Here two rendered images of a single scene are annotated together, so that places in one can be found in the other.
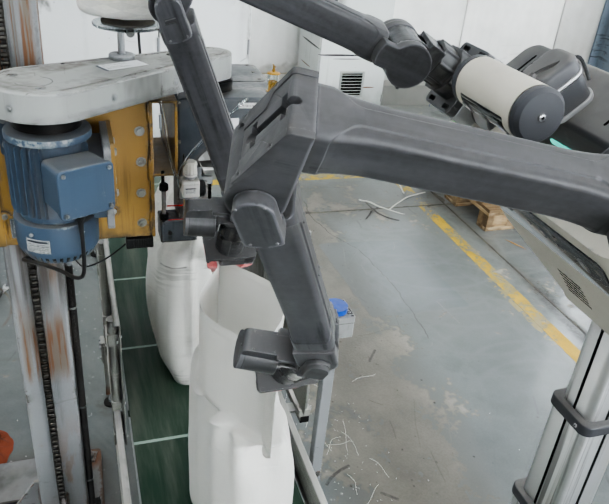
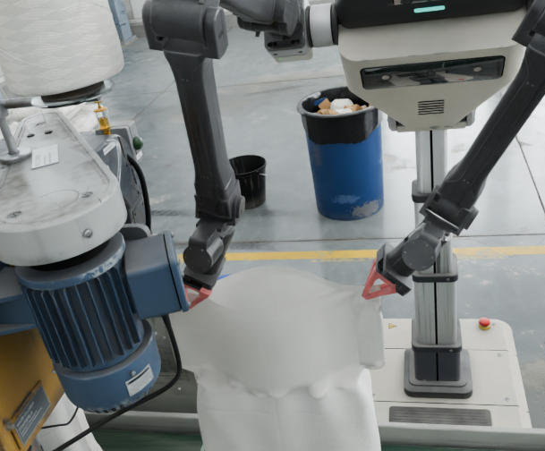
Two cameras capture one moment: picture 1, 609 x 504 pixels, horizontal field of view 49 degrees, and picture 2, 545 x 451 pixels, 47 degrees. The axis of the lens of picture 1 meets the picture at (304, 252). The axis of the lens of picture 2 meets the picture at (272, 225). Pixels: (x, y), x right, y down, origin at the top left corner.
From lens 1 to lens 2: 1.02 m
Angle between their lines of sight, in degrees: 47
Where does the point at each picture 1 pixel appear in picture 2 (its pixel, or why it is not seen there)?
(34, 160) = (108, 284)
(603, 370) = (443, 153)
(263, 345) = (438, 232)
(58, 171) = (171, 259)
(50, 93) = (112, 188)
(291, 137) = not seen: outside the picture
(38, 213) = (130, 342)
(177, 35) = (223, 46)
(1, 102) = (74, 233)
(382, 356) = not seen: hidden behind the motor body
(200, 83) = (213, 97)
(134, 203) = not seen: hidden behind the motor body
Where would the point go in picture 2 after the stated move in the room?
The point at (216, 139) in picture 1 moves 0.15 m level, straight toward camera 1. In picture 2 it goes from (220, 149) to (303, 151)
